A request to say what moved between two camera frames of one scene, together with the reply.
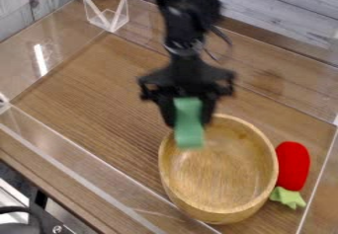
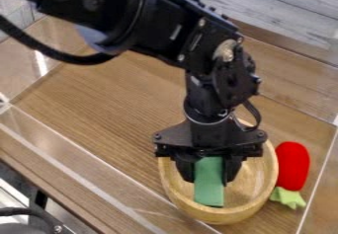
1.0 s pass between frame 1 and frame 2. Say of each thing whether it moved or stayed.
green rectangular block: moved
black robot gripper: moved
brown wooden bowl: stayed
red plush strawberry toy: stayed
